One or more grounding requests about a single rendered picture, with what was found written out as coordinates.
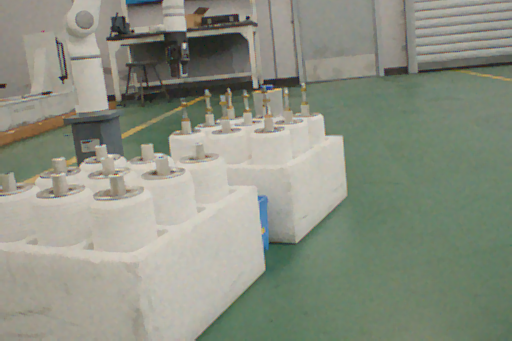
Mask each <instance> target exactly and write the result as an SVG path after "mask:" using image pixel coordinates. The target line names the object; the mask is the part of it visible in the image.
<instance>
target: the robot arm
mask: <svg viewBox="0 0 512 341"><path fill-rule="evenodd" d="M100 5H101V0H74V4H73V5H72V8H71V10H69V11H67V12H66V14H65V15H64V20H63V25H64V35H65V40H66V44H67V49H68V54H69V56H70V60H71V65H72V75H73V80H74V85H73V86H72V93H73V98H74V103H75V108H76V116H88V115H95V114H101V113H109V108H108V102H107V96H106V85H105V79H104V74H103V68H102V63H101V53H100V49H99V48H98V47H97V42H96V38H95V33H94V31H95V30H96V29H97V24H98V19H99V12H100ZM162 14H163V25H162V24H160V25H157V26H155V27H151V28H150V33H151V34H156V33H162V32H164V42H165V43H169V44H170V46H169V47H166V65H168V66H169V67H170V75H171V77H177V74H176V67H175V66H176V61H179V63H180V64H181V65H180V71H181V77H186V76H187V66H186V64H187V62H188V61H190V57H189V51H188V45H187V43H183V42H187V27H186V21H185V16H184V7H183V0H163V2H162ZM168 60H169V61H168Z"/></svg>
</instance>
